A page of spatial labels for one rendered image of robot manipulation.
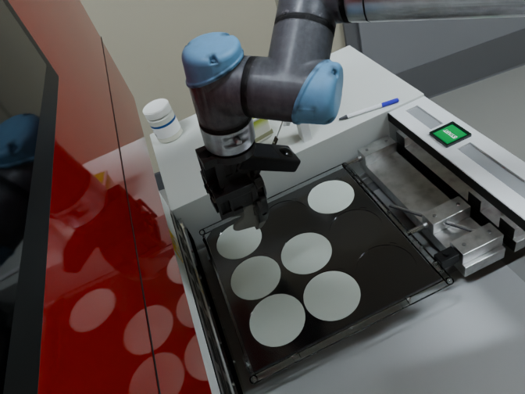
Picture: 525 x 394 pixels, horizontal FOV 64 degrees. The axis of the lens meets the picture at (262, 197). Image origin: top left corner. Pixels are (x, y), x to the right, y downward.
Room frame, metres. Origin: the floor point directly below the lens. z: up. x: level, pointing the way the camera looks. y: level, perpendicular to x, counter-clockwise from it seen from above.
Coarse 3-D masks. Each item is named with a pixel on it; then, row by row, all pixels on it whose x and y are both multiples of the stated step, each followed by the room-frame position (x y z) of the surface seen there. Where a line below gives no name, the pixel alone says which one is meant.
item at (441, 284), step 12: (432, 288) 0.35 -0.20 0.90; (444, 288) 0.35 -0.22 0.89; (408, 300) 0.35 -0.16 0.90; (420, 300) 0.35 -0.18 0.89; (384, 312) 0.35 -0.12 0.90; (396, 312) 0.34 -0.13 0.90; (360, 324) 0.34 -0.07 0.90; (372, 324) 0.34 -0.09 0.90; (336, 336) 0.34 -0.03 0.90; (348, 336) 0.33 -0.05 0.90; (312, 348) 0.33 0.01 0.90; (324, 348) 0.33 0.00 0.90; (288, 360) 0.33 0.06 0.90; (300, 360) 0.32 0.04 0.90; (264, 372) 0.32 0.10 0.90; (276, 372) 0.32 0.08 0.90
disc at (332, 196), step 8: (320, 184) 0.68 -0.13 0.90; (328, 184) 0.67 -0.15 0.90; (336, 184) 0.67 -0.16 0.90; (344, 184) 0.66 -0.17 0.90; (312, 192) 0.67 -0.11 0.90; (320, 192) 0.66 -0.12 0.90; (328, 192) 0.65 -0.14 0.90; (336, 192) 0.64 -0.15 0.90; (344, 192) 0.63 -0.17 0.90; (352, 192) 0.63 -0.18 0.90; (312, 200) 0.65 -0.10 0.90; (320, 200) 0.64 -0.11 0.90; (328, 200) 0.63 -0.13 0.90; (336, 200) 0.62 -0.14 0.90; (344, 200) 0.61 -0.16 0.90; (352, 200) 0.60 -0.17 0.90; (312, 208) 0.63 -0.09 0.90; (320, 208) 0.62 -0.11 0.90; (328, 208) 0.61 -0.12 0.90; (336, 208) 0.60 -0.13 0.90; (344, 208) 0.59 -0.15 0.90
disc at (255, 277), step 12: (240, 264) 0.55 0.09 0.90; (252, 264) 0.54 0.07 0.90; (264, 264) 0.53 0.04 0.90; (276, 264) 0.52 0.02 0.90; (240, 276) 0.53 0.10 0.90; (252, 276) 0.51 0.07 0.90; (264, 276) 0.50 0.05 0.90; (276, 276) 0.49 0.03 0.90; (240, 288) 0.50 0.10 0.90; (252, 288) 0.49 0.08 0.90; (264, 288) 0.48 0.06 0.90
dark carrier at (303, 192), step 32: (224, 224) 0.68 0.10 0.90; (288, 224) 0.61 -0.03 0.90; (320, 224) 0.57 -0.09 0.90; (352, 224) 0.54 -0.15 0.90; (384, 224) 0.51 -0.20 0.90; (352, 256) 0.47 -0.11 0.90; (384, 256) 0.45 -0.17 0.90; (416, 256) 0.42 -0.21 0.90; (224, 288) 0.51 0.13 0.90; (288, 288) 0.46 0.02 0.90; (384, 288) 0.39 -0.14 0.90; (416, 288) 0.37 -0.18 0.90; (320, 320) 0.38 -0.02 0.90; (352, 320) 0.35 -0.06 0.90; (256, 352) 0.36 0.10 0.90; (288, 352) 0.34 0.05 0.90
